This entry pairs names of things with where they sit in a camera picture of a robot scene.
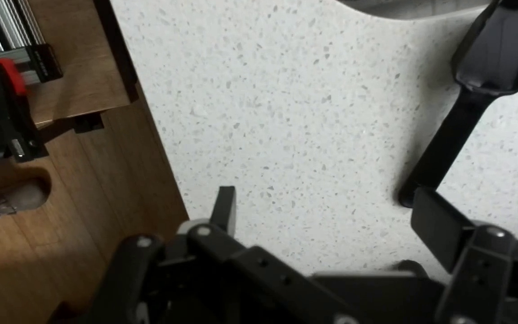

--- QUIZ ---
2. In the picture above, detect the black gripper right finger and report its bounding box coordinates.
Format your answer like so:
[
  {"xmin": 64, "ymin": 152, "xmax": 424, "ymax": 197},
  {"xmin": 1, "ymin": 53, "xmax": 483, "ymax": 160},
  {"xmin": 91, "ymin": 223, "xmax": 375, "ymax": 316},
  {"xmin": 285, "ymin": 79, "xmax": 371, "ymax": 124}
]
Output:
[{"xmin": 409, "ymin": 187, "xmax": 474, "ymax": 271}]

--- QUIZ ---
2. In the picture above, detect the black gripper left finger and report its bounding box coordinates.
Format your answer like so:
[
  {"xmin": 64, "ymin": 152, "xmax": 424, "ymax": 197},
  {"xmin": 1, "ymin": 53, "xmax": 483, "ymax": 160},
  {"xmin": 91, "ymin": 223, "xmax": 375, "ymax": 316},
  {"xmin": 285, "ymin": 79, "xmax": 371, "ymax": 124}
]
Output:
[{"xmin": 210, "ymin": 185, "xmax": 235, "ymax": 233}]

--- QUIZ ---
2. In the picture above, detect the black spoon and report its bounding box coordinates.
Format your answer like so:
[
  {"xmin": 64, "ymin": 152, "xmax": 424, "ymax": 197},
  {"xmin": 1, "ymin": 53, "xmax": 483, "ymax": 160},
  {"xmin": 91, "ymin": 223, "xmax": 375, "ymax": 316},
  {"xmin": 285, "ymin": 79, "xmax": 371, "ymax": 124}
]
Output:
[{"xmin": 397, "ymin": 0, "xmax": 518, "ymax": 206}]

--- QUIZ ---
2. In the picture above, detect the wooden cabinet board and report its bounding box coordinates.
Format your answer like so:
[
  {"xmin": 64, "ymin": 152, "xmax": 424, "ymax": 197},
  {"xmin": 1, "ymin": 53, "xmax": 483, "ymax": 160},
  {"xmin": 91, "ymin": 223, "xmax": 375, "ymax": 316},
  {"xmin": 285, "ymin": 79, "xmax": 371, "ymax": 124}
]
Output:
[{"xmin": 0, "ymin": 0, "xmax": 186, "ymax": 324}]

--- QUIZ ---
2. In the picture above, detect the red black clamp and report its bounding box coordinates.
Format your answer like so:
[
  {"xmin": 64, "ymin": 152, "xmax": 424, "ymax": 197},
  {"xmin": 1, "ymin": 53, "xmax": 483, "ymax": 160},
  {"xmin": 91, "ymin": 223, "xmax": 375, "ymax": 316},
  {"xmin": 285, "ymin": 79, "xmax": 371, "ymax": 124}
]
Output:
[{"xmin": 0, "ymin": 43, "xmax": 62, "ymax": 161}]

